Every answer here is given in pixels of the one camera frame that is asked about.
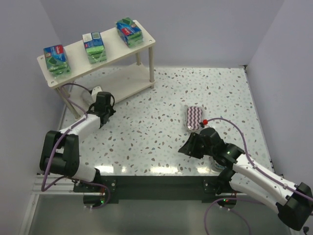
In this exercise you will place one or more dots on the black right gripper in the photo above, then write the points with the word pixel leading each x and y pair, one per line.
pixel 195 144

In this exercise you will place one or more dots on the small pink wavy sponge pack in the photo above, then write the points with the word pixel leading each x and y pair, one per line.
pixel 216 165

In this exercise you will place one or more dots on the silver mesh scourer pack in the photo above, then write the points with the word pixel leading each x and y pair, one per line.
pixel 87 97

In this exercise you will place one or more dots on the large blue Vileda sponge pack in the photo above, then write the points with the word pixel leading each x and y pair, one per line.
pixel 56 61

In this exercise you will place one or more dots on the pink brown wavy sponge pack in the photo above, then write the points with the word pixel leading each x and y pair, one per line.
pixel 194 118

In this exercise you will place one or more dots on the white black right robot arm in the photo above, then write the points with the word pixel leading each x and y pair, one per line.
pixel 293 203

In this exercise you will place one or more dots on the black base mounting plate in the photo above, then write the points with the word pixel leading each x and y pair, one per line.
pixel 176 188

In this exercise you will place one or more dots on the Vileda pack with red logo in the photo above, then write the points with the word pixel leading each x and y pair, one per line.
pixel 129 32

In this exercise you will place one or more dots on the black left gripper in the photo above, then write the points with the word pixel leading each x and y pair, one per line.
pixel 107 117

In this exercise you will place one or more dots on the beige two-tier wooden shelf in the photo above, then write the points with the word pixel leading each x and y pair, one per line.
pixel 122 83

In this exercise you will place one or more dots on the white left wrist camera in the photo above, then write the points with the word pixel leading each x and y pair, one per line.
pixel 95 91

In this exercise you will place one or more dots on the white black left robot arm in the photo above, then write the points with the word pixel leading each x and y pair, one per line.
pixel 60 154

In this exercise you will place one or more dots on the Vileda pack with barcode label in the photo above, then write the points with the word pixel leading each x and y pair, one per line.
pixel 94 47

